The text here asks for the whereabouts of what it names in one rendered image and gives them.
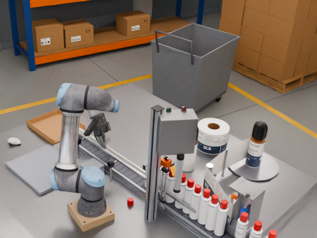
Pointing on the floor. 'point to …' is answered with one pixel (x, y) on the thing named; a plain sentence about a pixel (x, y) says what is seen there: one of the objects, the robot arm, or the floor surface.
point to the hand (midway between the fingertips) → (103, 148)
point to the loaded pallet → (273, 40)
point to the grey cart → (192, 65)
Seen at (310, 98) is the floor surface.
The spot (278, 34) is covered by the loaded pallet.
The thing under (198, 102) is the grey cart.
